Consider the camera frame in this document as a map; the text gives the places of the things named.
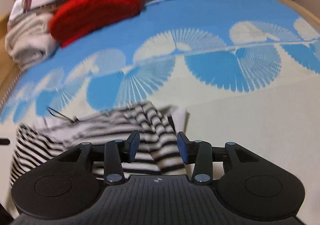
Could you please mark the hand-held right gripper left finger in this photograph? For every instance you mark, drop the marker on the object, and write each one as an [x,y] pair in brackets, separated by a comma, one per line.
[135,146]

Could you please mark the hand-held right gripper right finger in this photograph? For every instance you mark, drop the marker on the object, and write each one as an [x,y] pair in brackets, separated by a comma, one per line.
[183,149]

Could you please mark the striped hooded sweater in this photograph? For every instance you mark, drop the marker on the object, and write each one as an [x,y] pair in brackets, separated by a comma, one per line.
[150,125]

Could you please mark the blue fan-print bed sheet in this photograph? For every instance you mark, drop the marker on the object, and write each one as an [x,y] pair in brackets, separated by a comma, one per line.
[200,40]

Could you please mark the red folded blanket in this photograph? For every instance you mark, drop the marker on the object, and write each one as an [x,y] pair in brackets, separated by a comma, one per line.
[100,7]

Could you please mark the white folded blanket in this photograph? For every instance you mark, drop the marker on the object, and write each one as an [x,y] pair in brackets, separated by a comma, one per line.
[30,40]

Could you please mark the wooden headboard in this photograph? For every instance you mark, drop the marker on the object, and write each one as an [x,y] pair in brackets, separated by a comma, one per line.
[6,65]

